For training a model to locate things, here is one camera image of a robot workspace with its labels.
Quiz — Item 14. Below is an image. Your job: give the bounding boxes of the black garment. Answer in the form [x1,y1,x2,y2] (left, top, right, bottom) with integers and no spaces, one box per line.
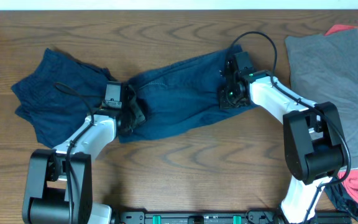
[324,184,358,221]

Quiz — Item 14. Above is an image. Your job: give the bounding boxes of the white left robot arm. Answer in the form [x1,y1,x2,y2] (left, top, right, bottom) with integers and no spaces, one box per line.
[22,82,145,223]

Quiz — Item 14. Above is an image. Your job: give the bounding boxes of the folded navy blue garment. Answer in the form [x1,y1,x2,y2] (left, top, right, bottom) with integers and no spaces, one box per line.
[11,49,114,148]

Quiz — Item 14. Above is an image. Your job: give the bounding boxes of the navy blue shorts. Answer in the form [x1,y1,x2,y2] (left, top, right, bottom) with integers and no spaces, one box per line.
[119,50,256,143]

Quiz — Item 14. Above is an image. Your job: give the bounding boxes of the grey shorts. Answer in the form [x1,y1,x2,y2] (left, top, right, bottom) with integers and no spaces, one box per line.
[285,29,358,169]

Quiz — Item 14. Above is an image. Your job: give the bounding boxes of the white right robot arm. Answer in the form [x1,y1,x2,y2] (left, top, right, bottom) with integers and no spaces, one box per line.
[218,70,351,223]

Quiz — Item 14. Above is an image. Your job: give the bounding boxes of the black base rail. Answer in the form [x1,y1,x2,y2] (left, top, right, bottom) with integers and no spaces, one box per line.
[113,210,351,224]

